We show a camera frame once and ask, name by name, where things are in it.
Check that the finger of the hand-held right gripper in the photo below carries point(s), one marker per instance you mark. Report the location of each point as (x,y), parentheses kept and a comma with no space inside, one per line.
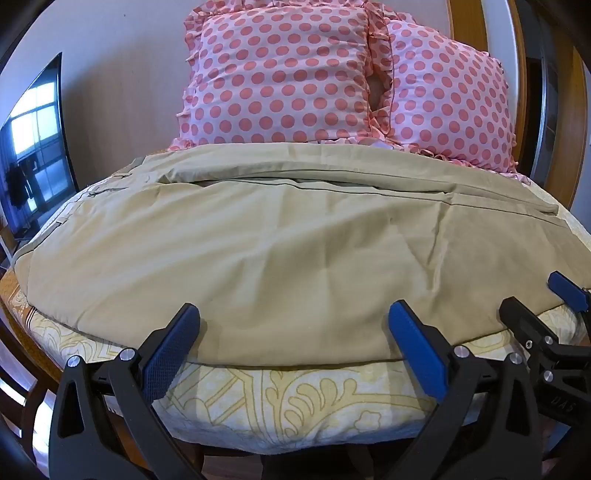
(524,323)
(570,291)

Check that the yellow patterned bed sheet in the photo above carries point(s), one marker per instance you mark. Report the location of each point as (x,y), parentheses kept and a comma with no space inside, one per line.
(300,406)

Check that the beige pants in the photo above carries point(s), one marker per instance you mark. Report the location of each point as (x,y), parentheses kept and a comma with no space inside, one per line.
(258,258)

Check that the black flat screen television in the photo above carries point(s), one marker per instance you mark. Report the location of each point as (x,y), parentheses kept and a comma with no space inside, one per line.
(37,138)

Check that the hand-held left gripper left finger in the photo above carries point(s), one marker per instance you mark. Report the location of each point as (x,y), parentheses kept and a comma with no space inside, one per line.
(171,344)

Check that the pink polka dot pillow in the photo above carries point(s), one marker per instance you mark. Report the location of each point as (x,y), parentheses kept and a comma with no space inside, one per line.
(281,74)
(443,97)

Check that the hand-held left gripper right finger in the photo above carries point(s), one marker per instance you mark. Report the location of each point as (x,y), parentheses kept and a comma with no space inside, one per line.
(415,346)

